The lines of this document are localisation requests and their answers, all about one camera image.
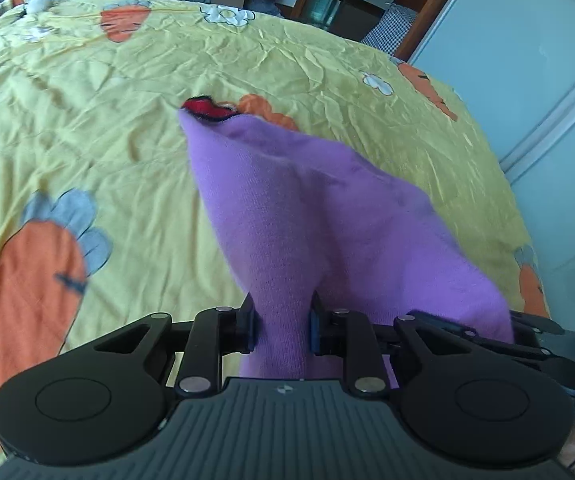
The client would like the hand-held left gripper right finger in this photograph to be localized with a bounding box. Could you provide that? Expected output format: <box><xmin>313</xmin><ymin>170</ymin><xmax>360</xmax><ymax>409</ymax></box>
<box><xmin>309</xmin><ymin>292</ymin><xmax>469</xmax><ymax>397</ymax></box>

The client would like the white wardrobe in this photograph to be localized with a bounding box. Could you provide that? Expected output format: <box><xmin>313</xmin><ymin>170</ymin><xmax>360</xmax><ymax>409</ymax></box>
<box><xmin>409</xmin><ymin>0</ymin><xmax>575</xmax><ymax>335</ymax></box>

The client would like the wooden framed mirror door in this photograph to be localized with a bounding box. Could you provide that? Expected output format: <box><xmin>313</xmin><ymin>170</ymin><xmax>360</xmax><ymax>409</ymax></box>
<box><xmin>286</xmin><ymin>0</ymin><xmax>474</xmax><ymax>62</ymax></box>

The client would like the purple shirt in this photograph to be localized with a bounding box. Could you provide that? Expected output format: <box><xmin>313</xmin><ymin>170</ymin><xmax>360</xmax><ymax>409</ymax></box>
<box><xmin>176</xmin><ymin>94</ymin><xmax>515</xmax><ymax>392</ymax></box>

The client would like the checked cloth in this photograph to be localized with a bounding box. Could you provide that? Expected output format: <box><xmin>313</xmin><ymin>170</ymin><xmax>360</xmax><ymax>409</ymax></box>
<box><xmin>359</xmin><ymin>4</ymin><xmax>417</xmax><ymax>57</ymax></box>

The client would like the yellow carrot print bedsheet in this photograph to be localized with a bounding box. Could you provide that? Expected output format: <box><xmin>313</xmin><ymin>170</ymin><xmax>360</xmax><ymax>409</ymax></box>
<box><xmin>0</xmin><ymin>0</ymin><xmax>552</xmax><ymax>466</ymax></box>

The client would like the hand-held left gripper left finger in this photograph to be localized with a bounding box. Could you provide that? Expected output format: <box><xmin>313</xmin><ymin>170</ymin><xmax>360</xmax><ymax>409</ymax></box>
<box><xmin>68</xmin><ymin>292</ymin><xmax>259</xmax><ymax>397</ymax></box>

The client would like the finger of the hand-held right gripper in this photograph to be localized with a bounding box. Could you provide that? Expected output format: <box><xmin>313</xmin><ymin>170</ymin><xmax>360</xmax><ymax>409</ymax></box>
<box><xmin>408</xmin><ymin>310</ymin><xmax>479</xmax><ymax>341</ymax></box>
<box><xmin>509</xmin><ymin>309</ymin><xmax>575</xmax><ymax>402</ymax></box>

